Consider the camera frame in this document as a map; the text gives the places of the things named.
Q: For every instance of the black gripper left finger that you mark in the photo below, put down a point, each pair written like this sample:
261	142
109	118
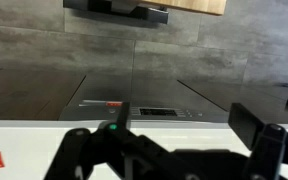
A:
122	116

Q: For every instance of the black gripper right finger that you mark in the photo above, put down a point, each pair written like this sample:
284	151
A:
247	125

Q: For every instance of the red label on dishwasher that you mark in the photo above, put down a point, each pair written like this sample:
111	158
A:
114	104

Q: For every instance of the dark cabinet under sink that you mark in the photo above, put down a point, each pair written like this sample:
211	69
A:
250	96

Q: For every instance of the stainless steel dishwasher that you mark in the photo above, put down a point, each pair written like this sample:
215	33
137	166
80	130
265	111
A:
150	93

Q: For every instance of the wood and black furniture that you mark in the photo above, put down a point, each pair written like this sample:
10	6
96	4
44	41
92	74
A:
134	10

